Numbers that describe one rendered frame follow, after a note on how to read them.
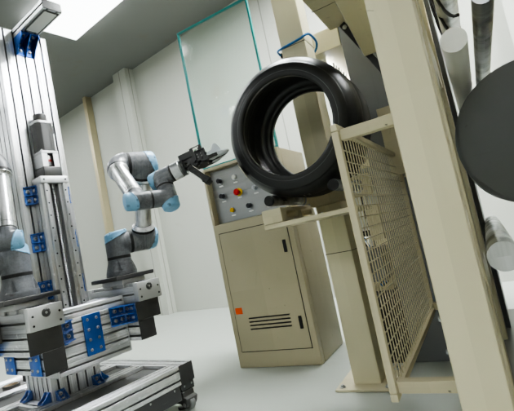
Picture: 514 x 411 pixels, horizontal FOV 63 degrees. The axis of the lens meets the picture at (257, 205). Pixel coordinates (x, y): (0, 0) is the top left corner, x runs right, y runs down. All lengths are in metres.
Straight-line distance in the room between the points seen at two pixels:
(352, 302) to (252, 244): 0.78
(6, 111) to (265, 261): 1.55
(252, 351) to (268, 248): 0.65
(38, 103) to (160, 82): 3.99
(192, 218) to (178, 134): 1.17
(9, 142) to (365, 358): 1.96
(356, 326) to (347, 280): 0.21
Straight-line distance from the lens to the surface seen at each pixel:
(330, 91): 1.66
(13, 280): 1.97
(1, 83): 2.43
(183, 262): 5.94
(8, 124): 2.34
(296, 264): 2.43
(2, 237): 1.85
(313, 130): 2.05
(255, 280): 2.56
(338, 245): 2.00
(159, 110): 6.25
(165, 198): 1.74
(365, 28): 1.85
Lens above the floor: 0.75
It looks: 5 degrees up
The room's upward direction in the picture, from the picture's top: 12 degrees counter-clockwise
